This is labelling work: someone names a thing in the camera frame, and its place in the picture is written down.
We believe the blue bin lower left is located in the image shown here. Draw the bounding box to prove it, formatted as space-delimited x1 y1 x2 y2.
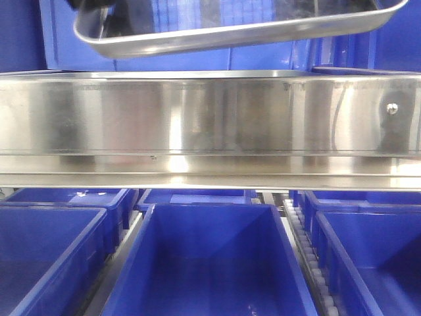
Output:
1 206 107 315

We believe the blue bin lower centre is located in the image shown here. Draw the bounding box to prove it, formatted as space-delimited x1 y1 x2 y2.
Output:
103 204 316 315

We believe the grey metal divider rail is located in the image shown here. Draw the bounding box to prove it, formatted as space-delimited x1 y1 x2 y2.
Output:
76 211 143 315

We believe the blue bin rear left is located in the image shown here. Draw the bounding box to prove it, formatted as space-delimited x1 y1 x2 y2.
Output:
1 188 139 253

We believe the blue bin rear centre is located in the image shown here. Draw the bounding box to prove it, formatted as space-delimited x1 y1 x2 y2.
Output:
136 189 257 212

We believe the silver metal tray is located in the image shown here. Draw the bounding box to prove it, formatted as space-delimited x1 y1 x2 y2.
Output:
74 1 405 59

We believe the blue bin lower right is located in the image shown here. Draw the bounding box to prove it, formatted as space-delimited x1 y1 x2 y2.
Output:
315 212 420 315

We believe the large blue crate behind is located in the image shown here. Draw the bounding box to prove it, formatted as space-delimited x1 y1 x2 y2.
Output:
39 1 310 72

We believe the stainless steel shelf rail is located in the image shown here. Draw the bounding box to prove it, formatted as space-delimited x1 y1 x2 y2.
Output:
1 71 420 191

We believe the blue bin rear right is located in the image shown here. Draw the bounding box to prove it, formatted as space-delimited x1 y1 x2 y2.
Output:
289 190 420 232

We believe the blue bin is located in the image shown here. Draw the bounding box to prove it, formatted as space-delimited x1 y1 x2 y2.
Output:
289 190 420 232
1 206 107 315
315 212 420 315
103 204 316 315
136 189 257 212
1 188 139 253

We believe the white roller conveyor track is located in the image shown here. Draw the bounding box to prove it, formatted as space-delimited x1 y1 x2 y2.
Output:
281 193 340 316

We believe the blue crate upper left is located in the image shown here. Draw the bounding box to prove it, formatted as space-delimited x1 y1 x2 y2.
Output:
1 0 46 72

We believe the blue crate upper right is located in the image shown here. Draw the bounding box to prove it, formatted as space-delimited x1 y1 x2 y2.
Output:
308 1 420 72

